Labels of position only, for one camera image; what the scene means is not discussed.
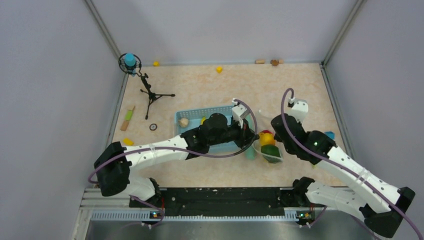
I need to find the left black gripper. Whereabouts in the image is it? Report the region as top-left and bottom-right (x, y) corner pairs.
(209, 116), (260, 149)

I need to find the yellow banana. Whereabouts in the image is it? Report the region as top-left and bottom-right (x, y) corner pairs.
(200, 116), (206, 125)

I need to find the orange potato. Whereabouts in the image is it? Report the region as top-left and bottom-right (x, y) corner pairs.
(259, 132), (276, 147)

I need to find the green lime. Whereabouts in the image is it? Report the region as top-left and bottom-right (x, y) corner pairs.
(260, 145), (283, 164)

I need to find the light blue plastic basket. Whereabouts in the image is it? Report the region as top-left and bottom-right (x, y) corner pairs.
(174, 105), (241, 156)

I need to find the beige garlic bulb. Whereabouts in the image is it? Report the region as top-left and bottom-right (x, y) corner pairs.
(178, 117), (190, 128)

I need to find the clear zip top bag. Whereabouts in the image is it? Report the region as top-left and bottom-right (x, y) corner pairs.
(251, 110), (286, 165)

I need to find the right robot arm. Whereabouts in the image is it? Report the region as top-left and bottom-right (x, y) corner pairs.
(271, 113), (416, 238)

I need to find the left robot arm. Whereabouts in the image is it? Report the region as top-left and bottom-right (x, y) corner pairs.
(93, 113), (258, 207)

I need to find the teal foam roller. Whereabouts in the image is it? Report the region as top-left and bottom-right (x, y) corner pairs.
(244, 146), (257, 160)

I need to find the blue small block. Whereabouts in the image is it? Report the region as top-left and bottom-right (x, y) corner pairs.
(324, 131), (336, 140)

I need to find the green wooden stick toy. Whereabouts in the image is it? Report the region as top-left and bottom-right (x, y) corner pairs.
(120, 105), (136, 131)

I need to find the yellow block left side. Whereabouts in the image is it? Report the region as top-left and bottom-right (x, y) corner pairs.
(122, 137), (134, 146)

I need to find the blue microphone on tripod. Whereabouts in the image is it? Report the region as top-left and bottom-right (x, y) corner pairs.
(118, 52), (176, 120)

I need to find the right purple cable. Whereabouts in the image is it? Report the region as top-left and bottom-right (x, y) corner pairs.
(280, 87), (422, 240)

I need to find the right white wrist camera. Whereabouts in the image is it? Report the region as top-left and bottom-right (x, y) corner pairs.
(287, 97), (309, 124)

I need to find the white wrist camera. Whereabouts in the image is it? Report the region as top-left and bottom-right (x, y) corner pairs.
(287, 97), (309, 124)
(231, 98), (251, 129)

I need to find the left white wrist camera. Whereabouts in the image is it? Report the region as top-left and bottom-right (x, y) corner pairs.
(231, 98), (251, 129)

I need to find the brown nut at wall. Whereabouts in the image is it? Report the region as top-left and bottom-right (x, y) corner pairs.
(270, 59), (280, 67)

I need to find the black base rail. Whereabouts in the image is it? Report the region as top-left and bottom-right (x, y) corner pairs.
(148, 187), (311, 217)

